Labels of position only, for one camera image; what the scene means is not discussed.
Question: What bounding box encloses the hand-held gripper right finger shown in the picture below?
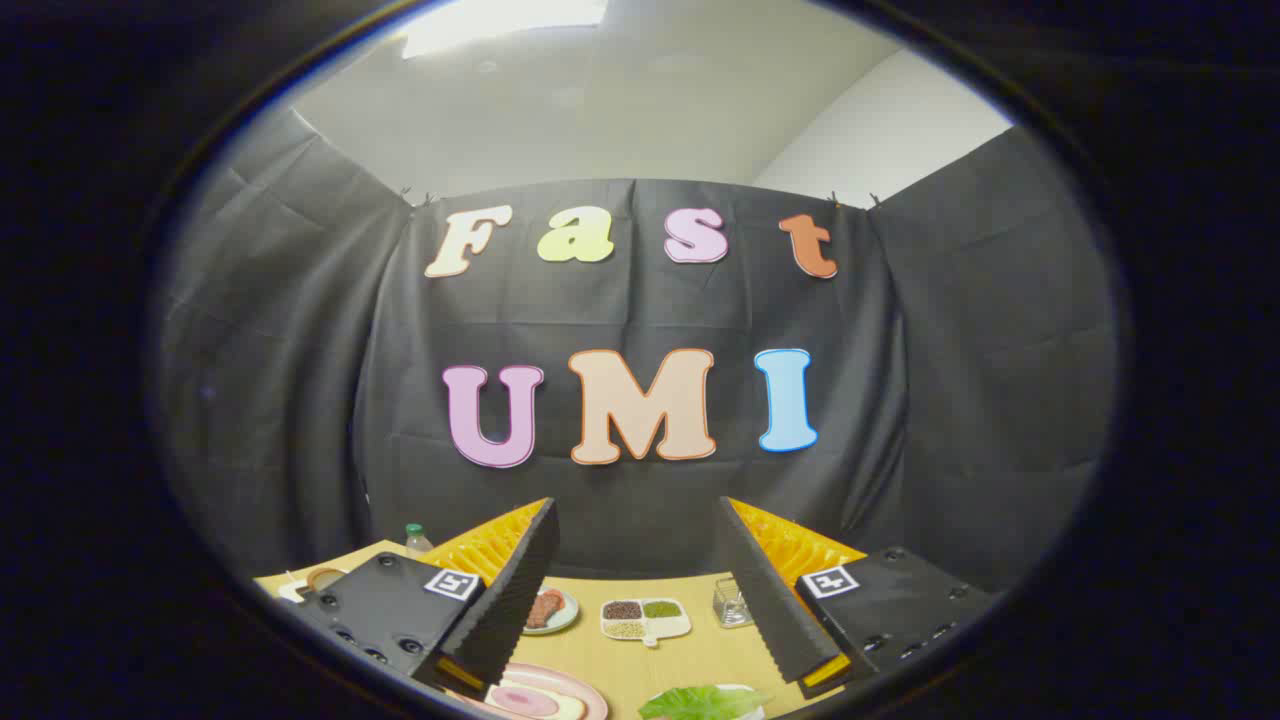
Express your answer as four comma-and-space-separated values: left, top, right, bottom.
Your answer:
718, 495, 996, 701

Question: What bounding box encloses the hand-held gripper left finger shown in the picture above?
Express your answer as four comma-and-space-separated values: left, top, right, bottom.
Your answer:
295, 497, 561, 701

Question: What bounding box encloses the green lettuce leaf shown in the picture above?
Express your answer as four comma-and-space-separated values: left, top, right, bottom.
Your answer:
638, 685, 771, 720

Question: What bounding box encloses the pale green oval plate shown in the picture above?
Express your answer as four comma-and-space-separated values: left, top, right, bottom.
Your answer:
522, 587, 580, 636

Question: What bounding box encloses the white square plate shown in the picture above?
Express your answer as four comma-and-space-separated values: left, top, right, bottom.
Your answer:
650, 684, 766, 720

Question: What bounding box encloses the white divided dish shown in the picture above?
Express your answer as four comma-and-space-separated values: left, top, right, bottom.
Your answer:
600, 598, 692, 648

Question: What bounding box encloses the pink ham slice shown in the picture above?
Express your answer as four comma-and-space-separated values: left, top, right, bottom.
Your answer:
487, 686, 561, 718

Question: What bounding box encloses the bread slice under ham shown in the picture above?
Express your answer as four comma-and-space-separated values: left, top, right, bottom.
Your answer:
480, 680, 589, 720

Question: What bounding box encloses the pink round plate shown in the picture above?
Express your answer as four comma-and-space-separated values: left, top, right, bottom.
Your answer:
445, 662, 609, 720

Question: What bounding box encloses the cream toaster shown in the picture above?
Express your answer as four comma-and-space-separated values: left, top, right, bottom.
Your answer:
276, 566, 349, 605

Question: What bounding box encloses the black backdrop cloth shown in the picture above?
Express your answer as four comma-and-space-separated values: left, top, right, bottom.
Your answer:
160, 108, 1119, 601

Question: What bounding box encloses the wire mesh utensil basket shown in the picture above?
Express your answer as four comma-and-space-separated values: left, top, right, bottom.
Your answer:
712, 577, 753, 629

